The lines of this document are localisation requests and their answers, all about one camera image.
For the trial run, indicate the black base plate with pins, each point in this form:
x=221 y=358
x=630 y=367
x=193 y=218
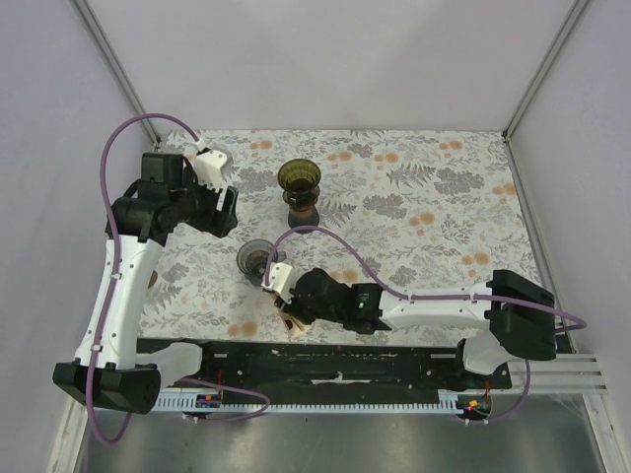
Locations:
x=334 y=393

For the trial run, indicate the left aluminium frame post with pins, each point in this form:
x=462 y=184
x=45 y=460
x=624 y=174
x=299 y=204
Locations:
x=96 y=32

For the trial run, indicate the grey clear dripper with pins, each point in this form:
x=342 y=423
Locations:
x=252 y=259

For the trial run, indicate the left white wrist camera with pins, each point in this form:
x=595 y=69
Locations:
x=210 y=164

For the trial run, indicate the floral table mat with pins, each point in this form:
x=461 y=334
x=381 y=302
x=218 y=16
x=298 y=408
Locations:
x=418 y=209

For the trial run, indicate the olive green dripper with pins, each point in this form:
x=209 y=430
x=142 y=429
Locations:
x=299 y=176

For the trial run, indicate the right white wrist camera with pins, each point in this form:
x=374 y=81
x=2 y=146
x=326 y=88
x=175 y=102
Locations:
x=281 y=281

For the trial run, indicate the red grey coffee server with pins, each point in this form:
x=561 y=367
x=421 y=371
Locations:
x=302 y=208

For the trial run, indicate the white slotted cable duct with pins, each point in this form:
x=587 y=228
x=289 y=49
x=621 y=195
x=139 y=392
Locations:
x=202 y=402

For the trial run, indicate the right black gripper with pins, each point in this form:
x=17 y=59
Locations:
x=293 y=309

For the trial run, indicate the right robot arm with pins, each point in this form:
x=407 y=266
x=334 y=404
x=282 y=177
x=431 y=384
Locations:
x=511 y=315

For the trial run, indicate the aluminium frame post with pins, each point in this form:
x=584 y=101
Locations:
x=574 y=15
x=96 y=32

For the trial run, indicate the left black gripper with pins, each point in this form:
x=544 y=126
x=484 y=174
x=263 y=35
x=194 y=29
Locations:
x=217 y=223

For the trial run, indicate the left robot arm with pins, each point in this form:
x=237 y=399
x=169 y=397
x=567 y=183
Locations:
x=107 y=371

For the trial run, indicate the right aluminium frame post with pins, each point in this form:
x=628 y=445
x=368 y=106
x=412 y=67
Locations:
x=574 y=15

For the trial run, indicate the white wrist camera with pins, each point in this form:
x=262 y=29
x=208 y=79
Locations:
x=281 y=281
x=210 y=164

